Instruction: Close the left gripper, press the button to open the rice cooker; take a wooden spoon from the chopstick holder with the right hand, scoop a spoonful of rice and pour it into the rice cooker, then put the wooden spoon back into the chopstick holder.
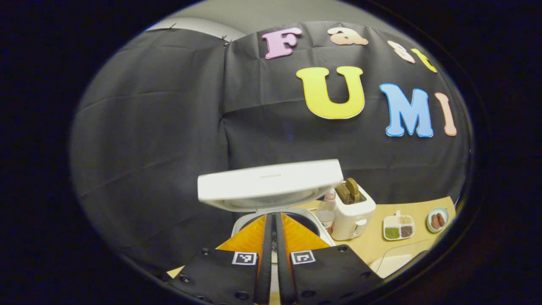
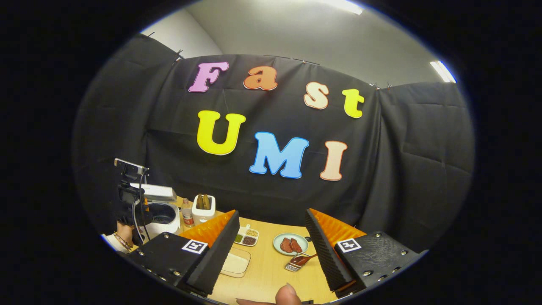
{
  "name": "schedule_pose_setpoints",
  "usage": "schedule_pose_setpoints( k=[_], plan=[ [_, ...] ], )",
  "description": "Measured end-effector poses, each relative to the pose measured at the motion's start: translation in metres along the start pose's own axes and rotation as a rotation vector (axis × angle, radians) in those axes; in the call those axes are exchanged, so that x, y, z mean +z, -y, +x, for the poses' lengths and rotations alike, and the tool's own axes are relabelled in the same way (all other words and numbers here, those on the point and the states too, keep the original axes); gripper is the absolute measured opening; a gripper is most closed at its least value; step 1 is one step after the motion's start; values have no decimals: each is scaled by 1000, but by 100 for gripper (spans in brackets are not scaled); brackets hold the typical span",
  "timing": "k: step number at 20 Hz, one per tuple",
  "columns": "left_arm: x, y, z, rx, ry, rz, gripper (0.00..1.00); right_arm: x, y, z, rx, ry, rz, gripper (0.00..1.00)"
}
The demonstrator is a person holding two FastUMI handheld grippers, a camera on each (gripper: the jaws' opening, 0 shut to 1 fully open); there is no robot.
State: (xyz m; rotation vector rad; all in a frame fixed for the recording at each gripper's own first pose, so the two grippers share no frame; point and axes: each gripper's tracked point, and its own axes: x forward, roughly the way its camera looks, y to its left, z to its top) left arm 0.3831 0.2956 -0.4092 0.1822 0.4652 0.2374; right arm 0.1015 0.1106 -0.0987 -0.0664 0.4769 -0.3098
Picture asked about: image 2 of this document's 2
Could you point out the brown bread slices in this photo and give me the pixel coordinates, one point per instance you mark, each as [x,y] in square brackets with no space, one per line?
[203,201]

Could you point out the white rice cooker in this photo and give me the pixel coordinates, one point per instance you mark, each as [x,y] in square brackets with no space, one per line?
[165,220]

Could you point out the large bright ceiling light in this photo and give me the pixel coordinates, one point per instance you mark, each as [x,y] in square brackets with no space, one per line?
[345,6]

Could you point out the white toaster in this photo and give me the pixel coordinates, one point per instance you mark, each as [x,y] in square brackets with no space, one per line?
[203,216]

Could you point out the red meat slice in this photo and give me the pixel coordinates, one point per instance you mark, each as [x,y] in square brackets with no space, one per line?
[286,245]
[296,245]

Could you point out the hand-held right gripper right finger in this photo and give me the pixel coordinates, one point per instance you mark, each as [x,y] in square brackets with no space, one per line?
[328,254]

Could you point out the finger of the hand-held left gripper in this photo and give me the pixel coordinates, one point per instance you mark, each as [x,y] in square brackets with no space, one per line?
[146,206]

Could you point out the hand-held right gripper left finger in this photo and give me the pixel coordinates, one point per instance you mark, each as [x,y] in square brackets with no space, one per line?
[216,254]

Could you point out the pale green plate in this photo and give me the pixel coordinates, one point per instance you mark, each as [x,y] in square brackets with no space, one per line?
[279,250]

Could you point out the dark red beans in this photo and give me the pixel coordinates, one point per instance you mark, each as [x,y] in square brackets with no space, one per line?
[250,240]

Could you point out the clear plastic rice container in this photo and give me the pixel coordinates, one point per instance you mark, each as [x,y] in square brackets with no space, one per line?
[236,262]

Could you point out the green mung beans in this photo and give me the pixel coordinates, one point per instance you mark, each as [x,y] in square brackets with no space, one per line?
[239,238]

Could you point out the white rice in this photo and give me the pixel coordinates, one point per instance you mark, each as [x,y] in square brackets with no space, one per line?
[235,263]

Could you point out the brown wooden spoon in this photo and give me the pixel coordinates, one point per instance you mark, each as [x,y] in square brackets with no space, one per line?
[302,259]

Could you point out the white divided dish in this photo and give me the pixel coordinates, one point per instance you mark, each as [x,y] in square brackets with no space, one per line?
[247,235]

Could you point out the yellow soybeans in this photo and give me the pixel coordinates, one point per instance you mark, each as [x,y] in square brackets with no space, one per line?
[252,232]

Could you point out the black backdrop cloth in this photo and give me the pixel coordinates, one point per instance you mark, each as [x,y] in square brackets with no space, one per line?
[296,190]

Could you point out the clear water bottle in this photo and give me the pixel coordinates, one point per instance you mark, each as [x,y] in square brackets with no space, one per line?
[187,214]

